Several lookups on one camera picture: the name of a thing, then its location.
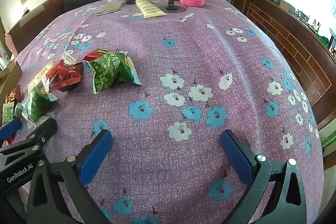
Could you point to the brown wooden cabinet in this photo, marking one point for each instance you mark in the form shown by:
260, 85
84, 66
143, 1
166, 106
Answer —
34, 19

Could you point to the purple floral tablecloth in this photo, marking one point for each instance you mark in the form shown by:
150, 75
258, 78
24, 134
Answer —
183, 56

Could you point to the cardboard box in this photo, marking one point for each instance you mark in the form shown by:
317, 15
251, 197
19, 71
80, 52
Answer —
10, 74

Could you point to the green white-edged snack packet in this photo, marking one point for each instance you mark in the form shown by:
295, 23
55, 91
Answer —
35, 106

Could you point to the dark red snack packet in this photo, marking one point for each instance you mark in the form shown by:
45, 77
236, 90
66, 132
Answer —
68, 77

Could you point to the large green snack packet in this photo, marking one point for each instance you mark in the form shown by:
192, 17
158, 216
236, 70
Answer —
113, 74

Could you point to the red yellow snack bar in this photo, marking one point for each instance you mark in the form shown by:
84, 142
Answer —
92, 56

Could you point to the small green snack packet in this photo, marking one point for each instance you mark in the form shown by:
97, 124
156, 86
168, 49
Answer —
8, 112

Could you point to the wooden headboard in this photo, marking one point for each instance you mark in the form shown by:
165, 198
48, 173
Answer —
288, 43

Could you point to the olive booklet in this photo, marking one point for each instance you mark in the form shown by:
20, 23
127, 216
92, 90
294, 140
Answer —
110, 7

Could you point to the bright red snack packet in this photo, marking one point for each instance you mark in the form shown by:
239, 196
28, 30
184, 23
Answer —
13, 95

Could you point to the yellow bar on table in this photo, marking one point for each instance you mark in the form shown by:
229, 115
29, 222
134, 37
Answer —
148, 7

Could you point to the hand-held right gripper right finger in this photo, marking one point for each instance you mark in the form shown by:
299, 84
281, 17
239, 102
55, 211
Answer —
235, 158

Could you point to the beige snack bar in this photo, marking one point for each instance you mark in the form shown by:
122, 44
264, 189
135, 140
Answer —
39, 75

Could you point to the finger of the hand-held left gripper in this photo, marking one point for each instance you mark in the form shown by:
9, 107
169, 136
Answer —
10, 128
47, 127

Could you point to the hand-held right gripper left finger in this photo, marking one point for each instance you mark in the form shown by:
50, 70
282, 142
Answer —
97, 158

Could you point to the red white snack packet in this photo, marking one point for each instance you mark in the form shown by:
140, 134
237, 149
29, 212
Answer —
56, 69

